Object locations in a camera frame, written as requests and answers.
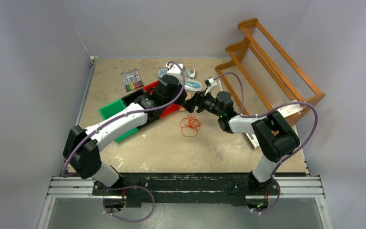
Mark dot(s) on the white orange pen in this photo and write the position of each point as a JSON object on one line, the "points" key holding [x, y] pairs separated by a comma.
{"points": [[220, 85]]}

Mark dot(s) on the black plastic bin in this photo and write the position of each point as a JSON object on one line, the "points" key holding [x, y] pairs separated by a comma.
{"points": [[131, 97]]}

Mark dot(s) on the small round tin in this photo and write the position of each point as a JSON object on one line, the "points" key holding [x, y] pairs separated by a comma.
{"points": [[162, 72]]}

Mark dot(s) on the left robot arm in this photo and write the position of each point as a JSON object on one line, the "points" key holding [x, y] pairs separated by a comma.
{"points": [[83, 145]]}

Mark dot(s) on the red plastic bin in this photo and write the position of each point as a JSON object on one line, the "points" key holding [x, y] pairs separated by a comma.
{"points": [[157, 114]]}

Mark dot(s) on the white rectangular block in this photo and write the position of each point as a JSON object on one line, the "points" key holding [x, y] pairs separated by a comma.
{"points": [[252, 140]]}

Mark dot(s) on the white small box on rack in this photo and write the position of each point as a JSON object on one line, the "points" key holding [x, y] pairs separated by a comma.
{"points": [[290, 108]]}

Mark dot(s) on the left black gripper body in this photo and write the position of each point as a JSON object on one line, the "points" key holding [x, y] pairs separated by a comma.
{"points": [[170, 99]]}

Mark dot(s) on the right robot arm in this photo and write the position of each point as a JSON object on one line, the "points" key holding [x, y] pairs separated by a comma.
{"points": [[275, 136]]}

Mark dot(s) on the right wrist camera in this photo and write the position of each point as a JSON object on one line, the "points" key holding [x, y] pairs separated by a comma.
{"points": [[211, 83]]}

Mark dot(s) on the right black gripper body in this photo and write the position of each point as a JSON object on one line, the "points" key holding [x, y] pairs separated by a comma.
{"points": [[208, 104]]}

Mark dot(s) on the marker pen pack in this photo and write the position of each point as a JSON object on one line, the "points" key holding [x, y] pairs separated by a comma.
{"points": [[131, 79]]}

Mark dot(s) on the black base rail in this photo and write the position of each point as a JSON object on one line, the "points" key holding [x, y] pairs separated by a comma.
{"points": [[236, 189]]}

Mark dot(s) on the green plastic bin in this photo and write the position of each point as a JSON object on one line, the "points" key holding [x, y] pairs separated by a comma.
{"points": [[112, 109]]}

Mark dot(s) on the blue correction tape package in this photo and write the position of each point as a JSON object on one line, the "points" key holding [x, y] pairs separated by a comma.
{"points": [[192, 85]]}

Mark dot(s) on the wooden rack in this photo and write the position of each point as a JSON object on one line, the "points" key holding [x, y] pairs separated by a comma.
{"points": [[261, 75]]}

